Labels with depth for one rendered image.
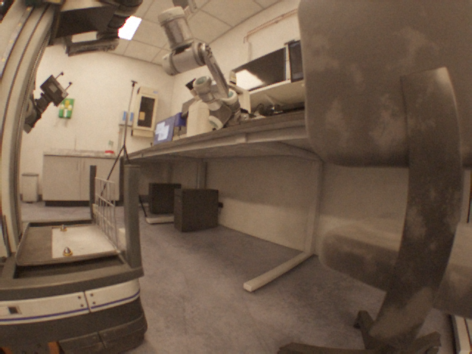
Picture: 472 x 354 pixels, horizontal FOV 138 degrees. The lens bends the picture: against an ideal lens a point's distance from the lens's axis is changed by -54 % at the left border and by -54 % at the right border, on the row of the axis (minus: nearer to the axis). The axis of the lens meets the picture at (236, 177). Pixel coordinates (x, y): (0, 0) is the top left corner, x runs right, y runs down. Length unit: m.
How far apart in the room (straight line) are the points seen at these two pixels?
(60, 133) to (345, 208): 3.86
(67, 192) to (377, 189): 3.34
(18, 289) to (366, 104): 0.66
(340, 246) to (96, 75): 3.95
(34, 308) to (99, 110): 3.45
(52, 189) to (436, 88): 3.18
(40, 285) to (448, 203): 0.63
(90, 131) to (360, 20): 3.61
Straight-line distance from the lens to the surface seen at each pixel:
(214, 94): 0.85
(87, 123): 3.68
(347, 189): 1.39
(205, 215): 1.96
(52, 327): 0.57
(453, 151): 0.22
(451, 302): 0.30
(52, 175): 3.06
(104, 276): 0.50
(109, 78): 3.95
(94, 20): 0.94
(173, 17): 0.75
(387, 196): 1.35
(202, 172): 2.32
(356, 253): 0.32
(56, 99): 1.02
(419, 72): 0.24
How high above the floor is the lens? 0.57
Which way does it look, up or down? 1 degrees down
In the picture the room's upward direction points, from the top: 3 degrees clockwise
